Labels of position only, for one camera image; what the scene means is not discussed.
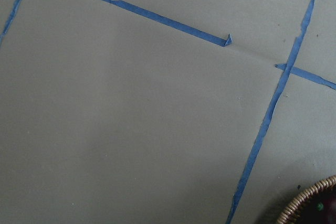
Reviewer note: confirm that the brown wicker basket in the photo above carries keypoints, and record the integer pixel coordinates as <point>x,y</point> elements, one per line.
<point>300,209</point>

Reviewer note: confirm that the dark red plum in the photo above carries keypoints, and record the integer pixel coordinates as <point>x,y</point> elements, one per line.
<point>324,211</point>

